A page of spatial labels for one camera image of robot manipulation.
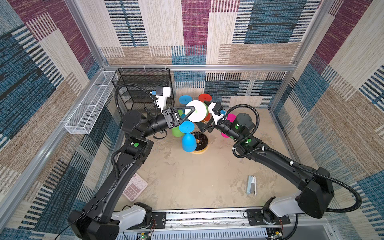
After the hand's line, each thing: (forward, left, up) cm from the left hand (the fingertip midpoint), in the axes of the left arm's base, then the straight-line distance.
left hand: (195, 110), depth 50 cm
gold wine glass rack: (+19, -5, -49) cm, 52 cm away
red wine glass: (+32, -7, -21) cm, 39 cm away
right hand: (+11, -2, -11) cm, 16 cm away
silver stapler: (-9, -30, -48) cm, 57 cm away
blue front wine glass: (+7, +3, -29) cm, 30 cm away
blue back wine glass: (+30, +5, -21) cm, 37 cm away
